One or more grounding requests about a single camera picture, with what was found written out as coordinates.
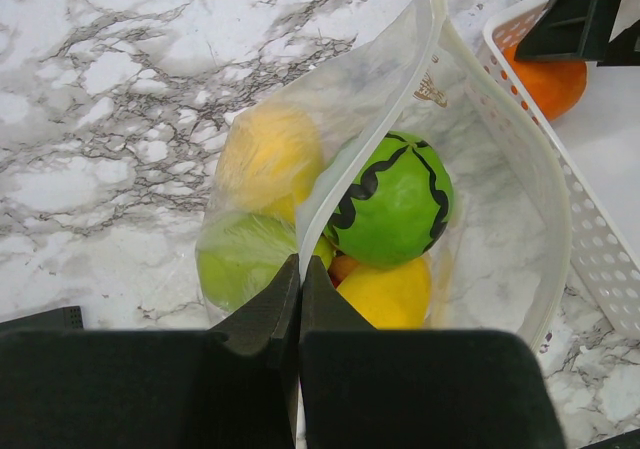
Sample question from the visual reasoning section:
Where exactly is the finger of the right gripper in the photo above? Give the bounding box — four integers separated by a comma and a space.
515, 0, 630, 62

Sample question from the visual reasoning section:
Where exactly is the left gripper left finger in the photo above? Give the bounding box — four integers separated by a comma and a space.
1, 257, 300, 448

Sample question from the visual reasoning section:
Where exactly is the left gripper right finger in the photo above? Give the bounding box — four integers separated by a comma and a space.
299, 258, 565, 448

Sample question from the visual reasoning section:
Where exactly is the orange toy fruit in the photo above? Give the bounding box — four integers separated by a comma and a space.
502, 45, 588, 121

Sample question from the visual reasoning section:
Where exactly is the yellow toy banana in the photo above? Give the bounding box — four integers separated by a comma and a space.
336, 258, 431, 329

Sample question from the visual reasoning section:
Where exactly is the orange-yellow toy fruit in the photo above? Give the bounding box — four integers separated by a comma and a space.
328, 254, 359, 288

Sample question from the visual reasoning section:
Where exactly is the green toy lime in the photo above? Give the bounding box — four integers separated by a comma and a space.
196, 211, 298, 313

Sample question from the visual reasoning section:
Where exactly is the white perforated basket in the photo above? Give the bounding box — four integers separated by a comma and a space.
479, 0, 639, 339

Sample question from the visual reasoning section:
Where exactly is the green striped toy watermelon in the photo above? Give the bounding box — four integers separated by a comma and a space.
324, 131, 455, 268

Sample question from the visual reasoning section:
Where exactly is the clear dotted zip bag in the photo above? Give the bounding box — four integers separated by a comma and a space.
196, 0, 571, 347

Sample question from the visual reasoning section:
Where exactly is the yellow toy lemon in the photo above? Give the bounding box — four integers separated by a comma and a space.
215, 104, 326, 224

